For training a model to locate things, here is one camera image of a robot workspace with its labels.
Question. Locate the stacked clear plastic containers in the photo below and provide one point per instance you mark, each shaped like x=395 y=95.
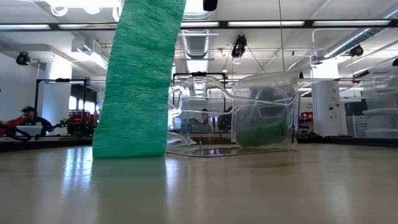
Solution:
x=379 y=102

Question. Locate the red tool cart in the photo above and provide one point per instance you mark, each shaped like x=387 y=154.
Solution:
x=81 y=119

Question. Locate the green woven bandage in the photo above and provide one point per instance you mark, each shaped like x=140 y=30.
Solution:
x=264 y=135

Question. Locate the clear plastic bin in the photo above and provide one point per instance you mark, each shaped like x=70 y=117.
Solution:
x=217 y=149

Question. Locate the black background rig frame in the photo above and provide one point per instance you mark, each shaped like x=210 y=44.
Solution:
x=199 y=74
x=37 y=105

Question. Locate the person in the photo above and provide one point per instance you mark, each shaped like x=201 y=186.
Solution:
x=37 y=123
x=205 y=119

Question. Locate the red machine part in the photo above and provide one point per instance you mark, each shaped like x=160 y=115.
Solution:
x=9 y=124

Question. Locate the green elastic band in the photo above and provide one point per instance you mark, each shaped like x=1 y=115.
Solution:
x=136 y=93

